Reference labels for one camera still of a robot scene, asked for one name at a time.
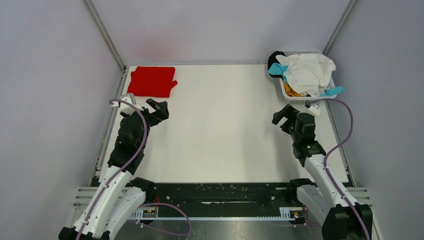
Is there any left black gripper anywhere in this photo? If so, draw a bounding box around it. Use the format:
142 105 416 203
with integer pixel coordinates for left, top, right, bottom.
121 98 169 149

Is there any white t shirt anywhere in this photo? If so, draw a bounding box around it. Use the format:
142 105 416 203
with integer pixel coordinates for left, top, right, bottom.
277 53 336 99

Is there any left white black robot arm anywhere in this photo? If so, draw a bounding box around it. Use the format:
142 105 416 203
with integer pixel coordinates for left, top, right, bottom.
58 97 170 240

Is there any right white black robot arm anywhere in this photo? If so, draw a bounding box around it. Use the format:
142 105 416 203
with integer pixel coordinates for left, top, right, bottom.
272 104 373 240

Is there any white plastic laundry basket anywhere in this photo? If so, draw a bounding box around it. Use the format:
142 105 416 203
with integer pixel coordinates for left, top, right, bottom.
267 49 341 103

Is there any yellow t shirt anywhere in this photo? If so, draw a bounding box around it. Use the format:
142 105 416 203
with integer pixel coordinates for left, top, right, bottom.
283 81 303 97

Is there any folded red t shirt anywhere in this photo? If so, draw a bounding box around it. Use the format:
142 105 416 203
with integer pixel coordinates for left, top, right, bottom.
127 66 178 98

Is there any light blue t shirt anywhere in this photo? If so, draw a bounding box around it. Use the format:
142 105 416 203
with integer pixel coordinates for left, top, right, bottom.
268 63 345 97

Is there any black t shirt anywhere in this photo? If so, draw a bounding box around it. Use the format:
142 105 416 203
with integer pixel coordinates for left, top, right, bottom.
267 51 288 79

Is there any right small circuit board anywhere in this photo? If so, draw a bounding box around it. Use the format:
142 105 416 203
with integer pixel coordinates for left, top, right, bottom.
291 210 306 221

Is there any small circuit board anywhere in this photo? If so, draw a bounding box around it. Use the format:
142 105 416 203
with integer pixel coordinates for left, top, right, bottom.
291 210 306 221
142 208 158 219

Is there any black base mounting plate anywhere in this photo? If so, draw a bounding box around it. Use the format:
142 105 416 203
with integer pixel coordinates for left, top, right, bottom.
142 182 304 217

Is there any left small circuit board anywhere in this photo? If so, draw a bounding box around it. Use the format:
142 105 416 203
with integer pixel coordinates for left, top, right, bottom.
142 208 158 219

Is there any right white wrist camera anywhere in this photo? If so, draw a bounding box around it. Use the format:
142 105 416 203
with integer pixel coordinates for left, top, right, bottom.
304 102 321 117

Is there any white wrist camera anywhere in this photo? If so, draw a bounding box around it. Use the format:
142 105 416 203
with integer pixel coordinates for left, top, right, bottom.
304 102 321 117
109 93 137 108

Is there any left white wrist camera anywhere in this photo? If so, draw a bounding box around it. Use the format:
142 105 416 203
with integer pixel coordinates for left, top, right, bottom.
109 93 137 108

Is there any white slotted cable duct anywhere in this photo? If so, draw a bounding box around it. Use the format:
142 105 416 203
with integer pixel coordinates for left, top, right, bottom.
127 207 302 221

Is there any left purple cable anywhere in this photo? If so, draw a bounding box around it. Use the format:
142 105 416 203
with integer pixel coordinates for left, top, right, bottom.
75 98 193 240

